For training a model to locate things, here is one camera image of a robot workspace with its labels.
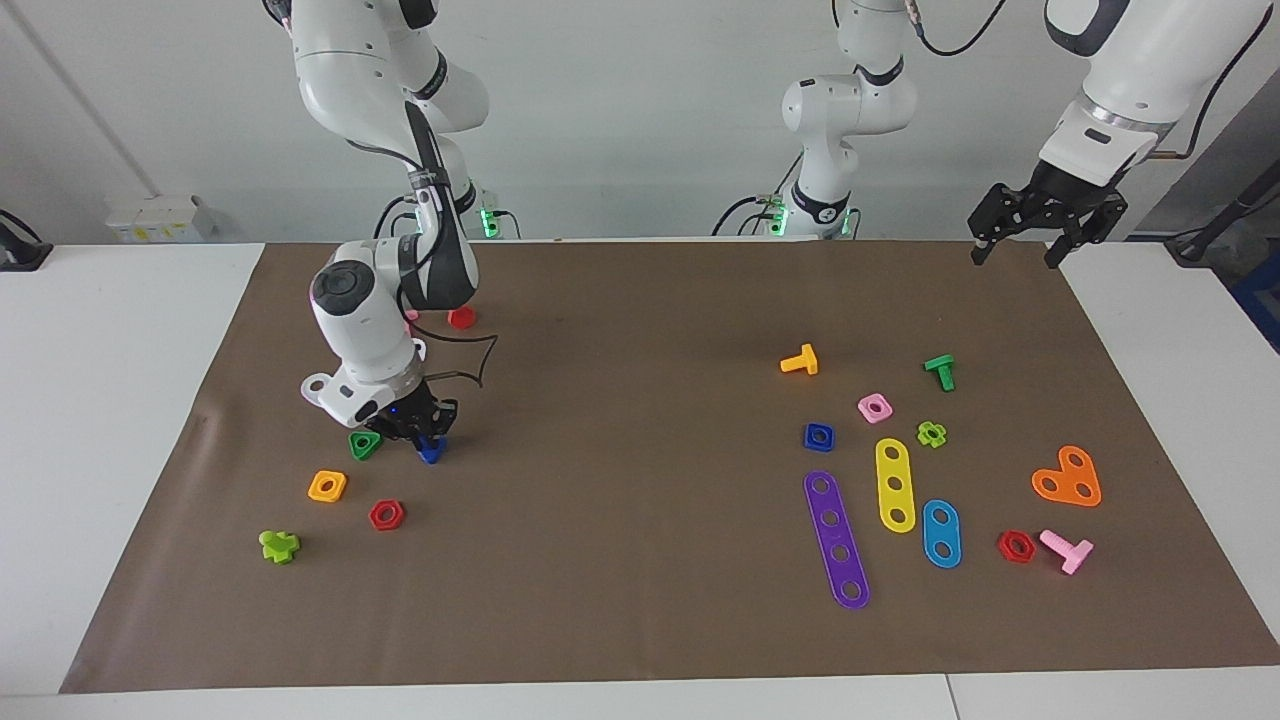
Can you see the orange plastic screw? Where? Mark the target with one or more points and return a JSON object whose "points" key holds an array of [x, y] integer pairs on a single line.
{"points": [[800, 361]]}

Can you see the green triangular plastic nut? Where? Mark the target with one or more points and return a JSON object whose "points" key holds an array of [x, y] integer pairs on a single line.
{"points": [[362, 445]]}

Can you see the lime flower plastic nut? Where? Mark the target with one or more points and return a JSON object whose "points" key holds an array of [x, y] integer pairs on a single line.
{"points": [[931, 434]]}

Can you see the blue two-hole strip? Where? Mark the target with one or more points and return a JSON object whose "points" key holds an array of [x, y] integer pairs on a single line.
{"points": [[941, 533]]}

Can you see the black clamp base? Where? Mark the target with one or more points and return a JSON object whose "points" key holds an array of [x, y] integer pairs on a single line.
{"points": [[20, 250]]}

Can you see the red hexagonal plastic nut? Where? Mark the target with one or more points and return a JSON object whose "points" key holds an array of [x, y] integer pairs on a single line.
{"points": [[1016, 546], [386, 515]]}

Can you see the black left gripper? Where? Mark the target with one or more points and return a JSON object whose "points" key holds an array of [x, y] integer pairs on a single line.
{"points": [[1060, 195]]}

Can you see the blue triangular plastic screw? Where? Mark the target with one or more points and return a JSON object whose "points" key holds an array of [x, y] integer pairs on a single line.
{"points": [[431, 453]]}

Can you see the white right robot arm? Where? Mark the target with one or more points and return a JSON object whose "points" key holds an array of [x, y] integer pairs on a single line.
{"points": [[370, 330]]}

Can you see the white curved perforated strip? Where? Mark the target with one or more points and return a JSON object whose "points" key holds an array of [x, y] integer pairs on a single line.
{"points": [[315, 385]]}

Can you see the black stand leg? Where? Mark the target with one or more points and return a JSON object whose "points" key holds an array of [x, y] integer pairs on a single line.
{"points": [[1220, 220]]}

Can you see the purple four-hole strip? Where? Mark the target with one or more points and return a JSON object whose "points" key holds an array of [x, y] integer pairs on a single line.
{"points": [[836, 540]]}

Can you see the pink square plastic nut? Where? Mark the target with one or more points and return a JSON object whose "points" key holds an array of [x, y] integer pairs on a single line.
{"points": [[874, 407]]}

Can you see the lime cross-head plastic screw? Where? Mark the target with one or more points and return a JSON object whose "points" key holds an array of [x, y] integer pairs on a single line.
{"points": [[279, 545]]}

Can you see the blue crate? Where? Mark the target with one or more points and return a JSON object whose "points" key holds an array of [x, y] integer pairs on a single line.
{"points": [[1262, 300]]}

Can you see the blue square plastic nut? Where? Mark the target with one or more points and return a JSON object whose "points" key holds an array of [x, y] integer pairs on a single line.
{"points": [[818, 436]]}

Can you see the brown table mat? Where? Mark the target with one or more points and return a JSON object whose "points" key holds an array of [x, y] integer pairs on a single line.
{"points": [[640, 560]]}

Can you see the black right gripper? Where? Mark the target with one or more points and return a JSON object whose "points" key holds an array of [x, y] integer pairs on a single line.
{"points": [[420, 410]]}

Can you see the red plastic screw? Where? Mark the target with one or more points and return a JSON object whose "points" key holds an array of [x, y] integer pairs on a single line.
{"points": [[462, 318]]}

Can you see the yellow three-hole strip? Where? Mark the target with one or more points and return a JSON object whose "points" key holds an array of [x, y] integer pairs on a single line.
{"points": [[895, 485]]}

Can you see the green plastic screw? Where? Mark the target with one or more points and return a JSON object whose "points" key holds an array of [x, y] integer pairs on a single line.
{"points": [[940, 370]]}

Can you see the orange heart perforated plate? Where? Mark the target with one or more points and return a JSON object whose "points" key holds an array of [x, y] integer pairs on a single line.
{"points": [[1068, 480]]}

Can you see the orange square plastic nut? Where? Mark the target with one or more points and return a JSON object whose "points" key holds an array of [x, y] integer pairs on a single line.
{"points": [[327, 486]]}

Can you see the white box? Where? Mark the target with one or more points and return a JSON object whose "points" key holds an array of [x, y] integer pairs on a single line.
{"points": [[160, 218]]}

